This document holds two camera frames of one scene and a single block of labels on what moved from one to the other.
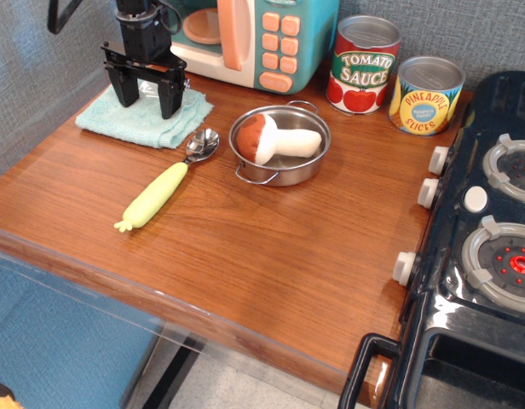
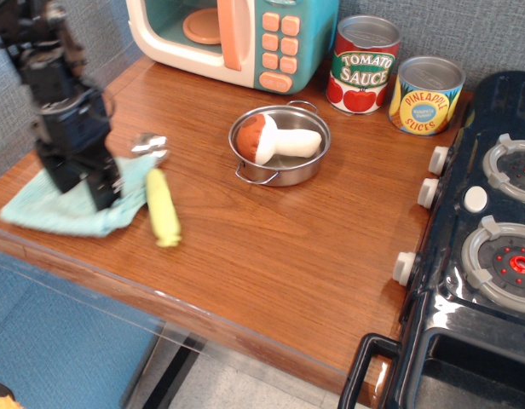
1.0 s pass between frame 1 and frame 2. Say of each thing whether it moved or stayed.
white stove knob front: stayed
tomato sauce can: stayed
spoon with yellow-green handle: moved
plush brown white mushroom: stayed
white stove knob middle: stayed
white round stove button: stayed
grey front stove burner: stayed
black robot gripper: moved
